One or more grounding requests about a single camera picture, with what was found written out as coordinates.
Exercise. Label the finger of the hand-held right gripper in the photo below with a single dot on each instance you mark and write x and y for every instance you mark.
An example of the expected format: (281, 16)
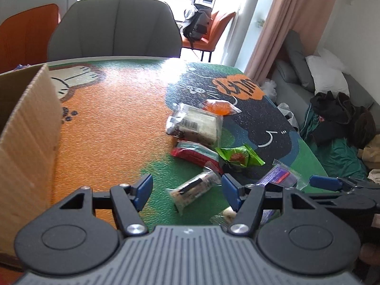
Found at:
(344, 202)
(325, 182)

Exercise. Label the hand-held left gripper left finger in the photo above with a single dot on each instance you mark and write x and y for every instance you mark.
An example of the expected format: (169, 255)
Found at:
(142, 191)

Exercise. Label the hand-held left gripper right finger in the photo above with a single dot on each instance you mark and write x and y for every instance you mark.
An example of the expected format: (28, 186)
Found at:
(233, 191)

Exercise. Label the green snack packet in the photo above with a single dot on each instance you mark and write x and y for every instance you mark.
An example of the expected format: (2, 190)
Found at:
(237, 156)

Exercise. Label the clear packet with dark roll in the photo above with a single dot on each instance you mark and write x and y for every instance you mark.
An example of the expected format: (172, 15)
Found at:
(193, 190)

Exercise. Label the red snack packet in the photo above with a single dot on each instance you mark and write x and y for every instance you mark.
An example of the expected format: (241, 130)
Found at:
(193, 152)

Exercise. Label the clear packet of cream bars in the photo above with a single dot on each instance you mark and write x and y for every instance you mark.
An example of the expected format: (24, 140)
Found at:
(196, 123)

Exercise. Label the orange jelly packet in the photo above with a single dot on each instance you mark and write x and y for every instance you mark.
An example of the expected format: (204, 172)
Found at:
(219, 107)

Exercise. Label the cardboard box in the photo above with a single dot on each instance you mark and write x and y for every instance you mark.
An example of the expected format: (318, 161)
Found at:
(26, 142)

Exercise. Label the person's right hand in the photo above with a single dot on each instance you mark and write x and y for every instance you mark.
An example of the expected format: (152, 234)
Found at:
(371, 252)

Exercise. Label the green fabric bag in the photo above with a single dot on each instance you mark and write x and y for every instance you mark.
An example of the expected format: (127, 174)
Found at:
(335, 157)

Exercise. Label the beige cloth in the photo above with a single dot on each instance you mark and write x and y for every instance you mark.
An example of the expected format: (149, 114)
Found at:
(371, 154)

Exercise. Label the colourful printed table mat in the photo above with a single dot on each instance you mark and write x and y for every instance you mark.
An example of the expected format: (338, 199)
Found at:
(118, 130)

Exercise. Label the dark clothes pile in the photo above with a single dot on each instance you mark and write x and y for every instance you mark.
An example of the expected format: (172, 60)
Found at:
(335, 112)

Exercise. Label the white bag with black print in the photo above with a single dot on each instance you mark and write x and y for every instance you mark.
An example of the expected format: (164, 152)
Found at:
(289, 115)

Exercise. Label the crumpled white plastic bag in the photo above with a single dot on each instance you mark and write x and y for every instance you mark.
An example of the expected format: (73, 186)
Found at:
(268, 89)

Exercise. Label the white pillow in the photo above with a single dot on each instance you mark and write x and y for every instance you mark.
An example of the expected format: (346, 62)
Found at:
(329, 74)

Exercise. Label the grey sofa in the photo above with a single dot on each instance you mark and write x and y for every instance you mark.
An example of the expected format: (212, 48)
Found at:
(285, 80)

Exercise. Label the grey cushion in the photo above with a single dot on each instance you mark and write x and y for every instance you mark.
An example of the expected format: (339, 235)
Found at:
(294, 59)

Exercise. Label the orange dining chair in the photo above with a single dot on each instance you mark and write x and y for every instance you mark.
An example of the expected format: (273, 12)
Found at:
(219, 32)
(26, 38)

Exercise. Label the grey dining chair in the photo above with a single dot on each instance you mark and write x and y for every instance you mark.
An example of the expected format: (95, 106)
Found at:
(115, 29)

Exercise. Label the pink curtain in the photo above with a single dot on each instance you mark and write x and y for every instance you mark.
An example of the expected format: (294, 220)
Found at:
(291, 20)

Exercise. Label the black backpack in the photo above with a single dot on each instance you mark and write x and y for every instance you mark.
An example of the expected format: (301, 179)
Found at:
(194, 23)

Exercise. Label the small blue striped packet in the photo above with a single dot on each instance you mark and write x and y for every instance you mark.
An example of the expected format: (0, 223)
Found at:
(22, 66)

